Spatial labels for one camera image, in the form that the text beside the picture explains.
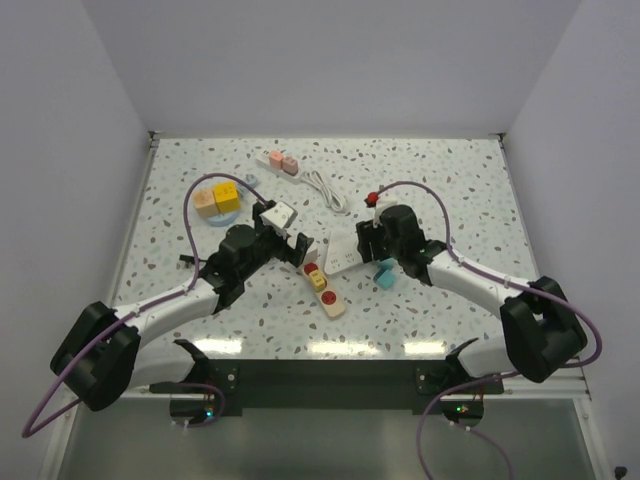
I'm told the white coiled cord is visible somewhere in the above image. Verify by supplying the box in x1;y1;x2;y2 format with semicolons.
299;169;349;212

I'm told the purple cable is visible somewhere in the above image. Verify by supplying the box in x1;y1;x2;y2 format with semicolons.
377;180;604;368
21;172;266;439

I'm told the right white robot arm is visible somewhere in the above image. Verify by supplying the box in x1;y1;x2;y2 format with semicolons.
356;205;587;393

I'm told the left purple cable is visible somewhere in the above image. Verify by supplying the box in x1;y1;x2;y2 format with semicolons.
21;172;266;439

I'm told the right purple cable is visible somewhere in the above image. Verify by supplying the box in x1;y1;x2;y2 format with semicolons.
377;180;604;368

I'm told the yellow cube socket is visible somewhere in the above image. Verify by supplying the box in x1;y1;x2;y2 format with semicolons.
213;181;241;214

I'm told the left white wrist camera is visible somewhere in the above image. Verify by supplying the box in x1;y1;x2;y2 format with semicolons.
261;201;297;239

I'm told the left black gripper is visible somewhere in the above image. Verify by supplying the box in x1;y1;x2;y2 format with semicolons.
239;206;312;281

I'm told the white triangular power strip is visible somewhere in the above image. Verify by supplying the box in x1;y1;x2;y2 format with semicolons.
324;230;365;275

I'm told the beige cube socket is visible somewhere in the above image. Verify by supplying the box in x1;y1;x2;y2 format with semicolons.
192;188;219;219

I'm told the light blue round base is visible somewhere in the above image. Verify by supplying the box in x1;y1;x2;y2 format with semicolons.
205;210;240;228

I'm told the pink plug adapter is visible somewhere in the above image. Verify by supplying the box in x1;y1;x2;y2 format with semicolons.
268;151;284;170

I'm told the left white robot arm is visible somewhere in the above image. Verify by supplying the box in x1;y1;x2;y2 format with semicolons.
50;201;313;411

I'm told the wooden power strip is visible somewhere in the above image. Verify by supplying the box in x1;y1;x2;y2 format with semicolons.
302;262;346;320

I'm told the right wrist camera red plug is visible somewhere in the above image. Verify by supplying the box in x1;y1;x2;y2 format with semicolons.
364;192;398;223

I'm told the white cube socket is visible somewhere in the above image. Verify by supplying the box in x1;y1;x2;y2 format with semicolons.
302;242;319;265

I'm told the brown-pink plug adapter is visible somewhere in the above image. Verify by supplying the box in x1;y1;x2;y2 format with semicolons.
282;156;299;176

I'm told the teal plug adapter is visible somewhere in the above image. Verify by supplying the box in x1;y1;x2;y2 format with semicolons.
373;268;397;290
379;258;397;270

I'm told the yellow plug adapter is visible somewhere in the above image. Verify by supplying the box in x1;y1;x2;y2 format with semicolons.
308;269;327;292

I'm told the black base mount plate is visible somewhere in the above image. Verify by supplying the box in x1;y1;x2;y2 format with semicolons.
150;340;474;420

